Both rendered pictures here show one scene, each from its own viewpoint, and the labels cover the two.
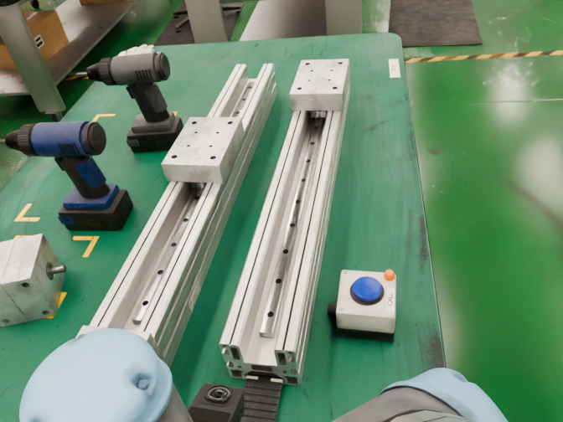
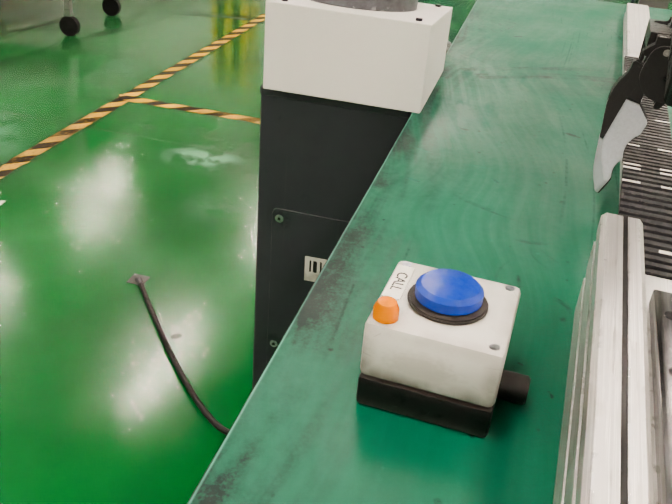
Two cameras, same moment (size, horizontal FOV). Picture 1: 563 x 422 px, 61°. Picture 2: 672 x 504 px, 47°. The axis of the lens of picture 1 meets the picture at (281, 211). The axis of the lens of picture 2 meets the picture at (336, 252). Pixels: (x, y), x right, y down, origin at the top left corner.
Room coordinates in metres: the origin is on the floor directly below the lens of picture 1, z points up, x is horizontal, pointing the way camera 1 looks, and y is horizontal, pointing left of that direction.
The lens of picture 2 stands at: (0.80, -0.17, 1.08)
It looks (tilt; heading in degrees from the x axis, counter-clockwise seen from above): 30 degrees down; 180
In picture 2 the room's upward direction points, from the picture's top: 5 degrees clockwise
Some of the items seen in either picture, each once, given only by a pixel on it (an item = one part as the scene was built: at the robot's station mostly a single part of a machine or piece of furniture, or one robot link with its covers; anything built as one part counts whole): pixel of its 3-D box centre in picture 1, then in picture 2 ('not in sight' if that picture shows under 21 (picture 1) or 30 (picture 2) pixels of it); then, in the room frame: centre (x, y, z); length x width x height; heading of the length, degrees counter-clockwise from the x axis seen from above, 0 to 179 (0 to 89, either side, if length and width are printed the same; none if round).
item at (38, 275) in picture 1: (29, 278); not in sight; (0.56, 0.43, 0.83); 0.11 x 0.10 x 0.10; 95
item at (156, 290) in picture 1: (212, 173); not in sight; (0.78, 0.13, 0.82); 0.80 x 0.10 x 0.09; 163
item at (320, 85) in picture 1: (321, 89); not in sight; (0.96, -0.13, 0.87); 0.16 x 0.11 x 0.07; 163
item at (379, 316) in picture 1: (360, 303); (454, 345); (0.42, -0.09, 0.81); 0.10 x 0.08 x 0.06; 73
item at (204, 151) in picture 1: (207, 153); not in sight; (0.78, 0.13, 0.87); 0.16 x 0.11 x 0.07; 163
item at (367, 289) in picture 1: (367, 290); (448, 297); (0.42, -0.10, 0.84); 0.04 x 0.04 x 0.02
